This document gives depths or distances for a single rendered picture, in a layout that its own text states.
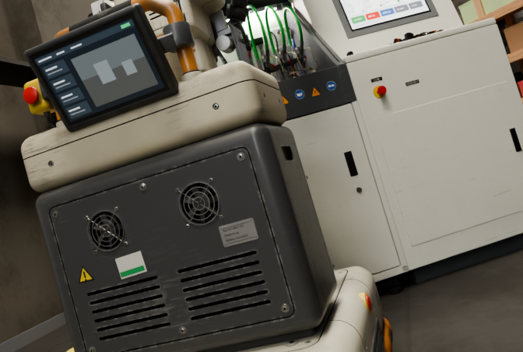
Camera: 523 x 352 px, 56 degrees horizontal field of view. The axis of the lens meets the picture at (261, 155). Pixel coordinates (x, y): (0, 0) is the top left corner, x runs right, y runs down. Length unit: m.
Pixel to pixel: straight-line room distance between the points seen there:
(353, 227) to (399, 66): 0.69
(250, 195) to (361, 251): 1.19
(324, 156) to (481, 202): 0.69
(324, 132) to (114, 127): 1.16
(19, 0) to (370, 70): 3.20
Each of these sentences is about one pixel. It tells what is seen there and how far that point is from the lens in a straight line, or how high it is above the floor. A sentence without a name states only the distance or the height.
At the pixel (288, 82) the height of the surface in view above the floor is 0.93.
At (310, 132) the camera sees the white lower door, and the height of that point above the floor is 0.72.
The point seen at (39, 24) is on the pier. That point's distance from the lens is 4.45.
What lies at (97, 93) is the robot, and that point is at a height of 0.83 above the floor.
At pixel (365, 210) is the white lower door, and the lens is 2.05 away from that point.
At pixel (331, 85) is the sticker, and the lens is 2.06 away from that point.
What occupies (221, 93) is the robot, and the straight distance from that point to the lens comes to 0.93.
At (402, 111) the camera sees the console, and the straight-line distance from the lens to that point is 2.13.
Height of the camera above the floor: 0.58
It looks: 3 degrees up
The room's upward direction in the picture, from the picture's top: 16 degrees counter-clockwise
